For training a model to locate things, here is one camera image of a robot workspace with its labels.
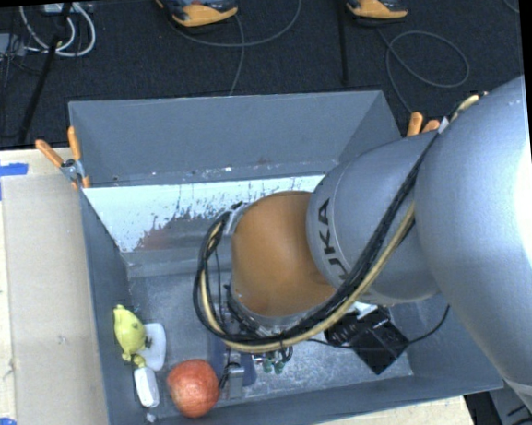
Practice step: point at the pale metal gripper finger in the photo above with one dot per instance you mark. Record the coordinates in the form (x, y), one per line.
(237, 381)
(235, 357)

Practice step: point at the red apple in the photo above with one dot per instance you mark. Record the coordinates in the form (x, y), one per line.
(193, 389)

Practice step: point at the white plastic bottle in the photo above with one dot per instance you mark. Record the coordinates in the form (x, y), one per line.
(157, 350)

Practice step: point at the white oval block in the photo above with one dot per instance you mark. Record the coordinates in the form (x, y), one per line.
(146, 387)

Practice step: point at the yellow-green toy animal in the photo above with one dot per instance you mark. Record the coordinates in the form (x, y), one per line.
(128, 330)

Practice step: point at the black box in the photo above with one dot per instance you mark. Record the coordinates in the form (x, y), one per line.
(374, 343)

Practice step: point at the pale cardboard board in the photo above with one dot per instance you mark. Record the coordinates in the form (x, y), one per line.
(48, 309)

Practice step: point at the grey metal bin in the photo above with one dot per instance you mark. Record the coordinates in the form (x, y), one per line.
(222, 132)

